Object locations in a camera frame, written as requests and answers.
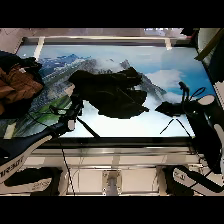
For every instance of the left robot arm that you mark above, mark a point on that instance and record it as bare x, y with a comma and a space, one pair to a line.
23, 146

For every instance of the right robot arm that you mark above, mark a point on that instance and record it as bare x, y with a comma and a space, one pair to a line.
204, 128

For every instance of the silver frame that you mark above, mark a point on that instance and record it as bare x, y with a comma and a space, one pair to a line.
113, 151

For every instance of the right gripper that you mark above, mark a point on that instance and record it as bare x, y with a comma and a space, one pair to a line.
169, 109

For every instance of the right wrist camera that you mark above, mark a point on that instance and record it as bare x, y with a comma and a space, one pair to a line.
184, 91

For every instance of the black garment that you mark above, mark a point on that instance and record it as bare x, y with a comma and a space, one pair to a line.
10, 60
110, 91

